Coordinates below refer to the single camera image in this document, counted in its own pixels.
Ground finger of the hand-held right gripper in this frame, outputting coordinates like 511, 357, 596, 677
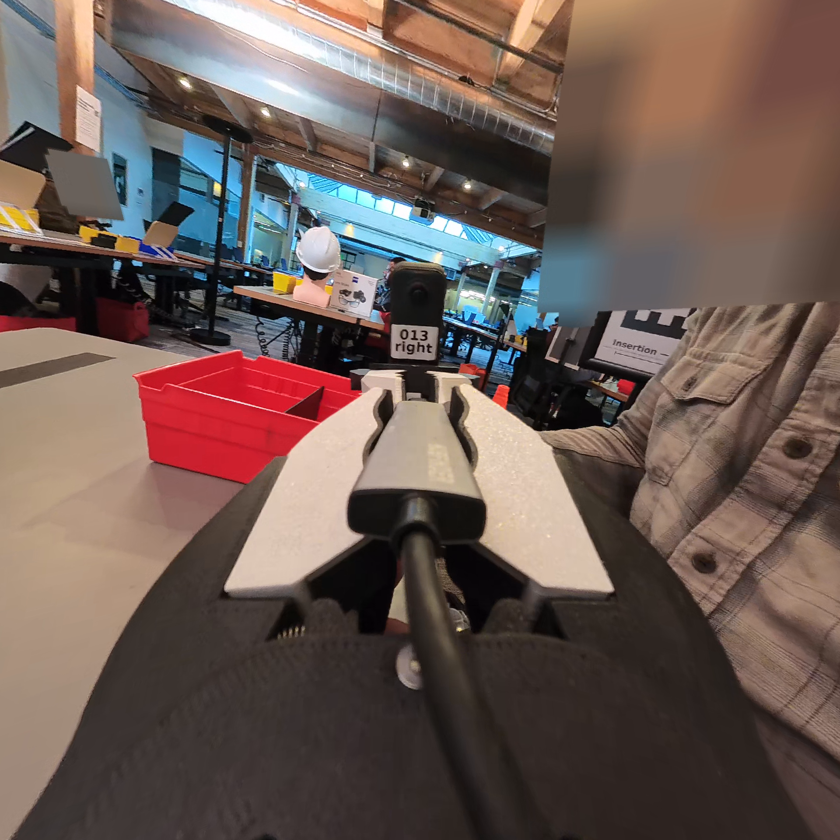
363, 369, 409, 403
427, 369, 484, 403

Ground long wooden workbench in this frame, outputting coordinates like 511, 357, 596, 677
0, 226, 277, 329

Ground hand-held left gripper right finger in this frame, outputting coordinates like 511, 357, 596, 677
446, 384, 616, 601

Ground black bin divider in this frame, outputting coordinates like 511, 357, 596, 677
284, 386, 327, 422

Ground white hard hat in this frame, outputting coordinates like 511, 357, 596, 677
294, 225, 343, 273

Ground white product box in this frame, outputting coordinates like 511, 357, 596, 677
329, 267, 379, 320

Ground pink mannequin head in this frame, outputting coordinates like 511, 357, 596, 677
291, 266, 337, 307

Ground red plastic bin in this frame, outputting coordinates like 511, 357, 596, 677
133, 350, 362, 485

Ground red bag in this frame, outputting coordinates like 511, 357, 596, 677
95, 297, 151, 343
0, 314, 77, 333

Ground coiled black cable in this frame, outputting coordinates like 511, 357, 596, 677
253, 317, 294, 362

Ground white sign board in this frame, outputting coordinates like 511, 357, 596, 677
586, 307, 698, 378

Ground person's right forearm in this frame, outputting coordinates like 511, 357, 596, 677
539, 423, 647, 526

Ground black floor lamp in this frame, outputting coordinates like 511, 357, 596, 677
189, 113, 255, 347

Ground wooden desk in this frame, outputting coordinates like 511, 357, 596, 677
233, 284, 389, 368

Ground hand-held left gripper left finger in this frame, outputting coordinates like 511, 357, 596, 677
223, 387, 398, 601

